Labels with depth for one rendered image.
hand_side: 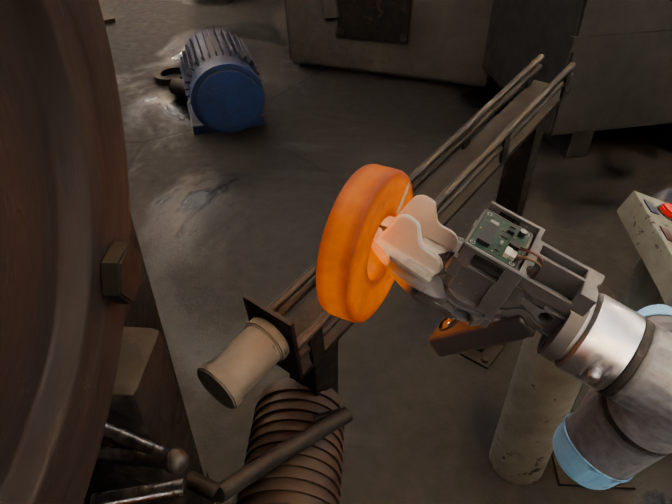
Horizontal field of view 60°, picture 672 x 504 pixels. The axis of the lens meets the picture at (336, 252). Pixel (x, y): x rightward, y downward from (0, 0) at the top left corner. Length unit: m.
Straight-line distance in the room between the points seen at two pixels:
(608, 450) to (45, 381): 0.49
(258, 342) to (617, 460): 0.37
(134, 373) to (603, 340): 0.38
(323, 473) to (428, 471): 0.63
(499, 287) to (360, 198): 0.14
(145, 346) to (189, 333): 1.11
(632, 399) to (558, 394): 0.61
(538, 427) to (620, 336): 0.72
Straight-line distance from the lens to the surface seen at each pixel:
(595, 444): 0.61
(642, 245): 1.07
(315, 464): 0.77
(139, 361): 0.53
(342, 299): 0.52
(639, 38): 2.37
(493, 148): 0.97
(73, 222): 0.23
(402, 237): 0.52
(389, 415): 1.44
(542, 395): 1.15
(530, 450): 1.29
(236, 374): 0.64
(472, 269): 0.49
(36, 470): 0.22
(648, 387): 0.53
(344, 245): 0.50
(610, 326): 0.52
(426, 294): 0.52
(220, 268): 1.82
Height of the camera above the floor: 1.19
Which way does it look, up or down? 40 degrees down
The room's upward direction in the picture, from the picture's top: straight up
